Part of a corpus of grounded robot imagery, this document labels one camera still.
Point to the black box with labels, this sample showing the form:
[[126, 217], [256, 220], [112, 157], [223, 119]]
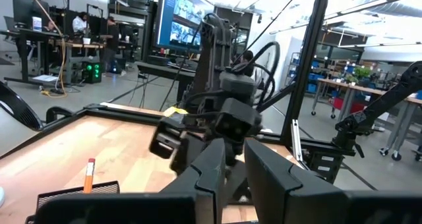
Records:
[[326, 166]]

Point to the red storage bin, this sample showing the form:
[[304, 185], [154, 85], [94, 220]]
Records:
[[346, 105]]

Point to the computer with blue lights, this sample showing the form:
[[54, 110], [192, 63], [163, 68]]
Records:
[[117, 67]]

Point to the wooden top desk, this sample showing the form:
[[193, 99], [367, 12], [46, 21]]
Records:
[[82, 46]]

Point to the shelf with blue bins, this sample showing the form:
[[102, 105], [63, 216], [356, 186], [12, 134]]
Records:
[[311, 75]]

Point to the black desktop monitor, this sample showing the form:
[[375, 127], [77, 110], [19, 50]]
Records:
[[26, 10]]

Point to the large wall display screen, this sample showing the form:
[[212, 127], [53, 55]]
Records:
[[184, 19]]

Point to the black mesh desk organizer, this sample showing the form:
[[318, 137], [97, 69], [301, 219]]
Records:
[[105, 188]]

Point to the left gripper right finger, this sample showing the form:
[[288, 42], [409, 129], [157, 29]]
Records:
[[280, 197]]

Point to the wooden workbench on casters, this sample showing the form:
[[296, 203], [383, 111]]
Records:
[[362, 89]]

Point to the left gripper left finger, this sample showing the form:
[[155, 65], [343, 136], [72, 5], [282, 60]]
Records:
[[198, 197]]

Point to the yellow tape tag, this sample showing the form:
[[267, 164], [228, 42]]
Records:
[[174, 111]]

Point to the white spotlight lamp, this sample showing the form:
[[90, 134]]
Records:
[[13, 135]]

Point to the black desk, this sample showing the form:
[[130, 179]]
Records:
[[26, 34]]

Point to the dark table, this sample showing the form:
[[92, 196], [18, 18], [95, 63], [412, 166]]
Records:
[[165, 72]]

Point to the computer with green lights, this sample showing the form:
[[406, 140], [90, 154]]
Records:
[[92, 72]]

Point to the silver metal bracket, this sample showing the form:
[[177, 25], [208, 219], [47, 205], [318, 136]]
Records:
[[295, 138]]

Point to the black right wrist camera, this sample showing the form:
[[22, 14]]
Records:
[[235, 122]]

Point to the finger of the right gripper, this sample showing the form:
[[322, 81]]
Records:
[[171, 138], [235, 153]]

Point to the yellow pencil with eraser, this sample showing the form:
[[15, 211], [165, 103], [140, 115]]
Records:
[[88, 181]]

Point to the green potted plant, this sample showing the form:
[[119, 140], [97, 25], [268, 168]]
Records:
[[361, 73]]

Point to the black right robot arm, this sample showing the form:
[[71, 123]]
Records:
[[214, 52]]

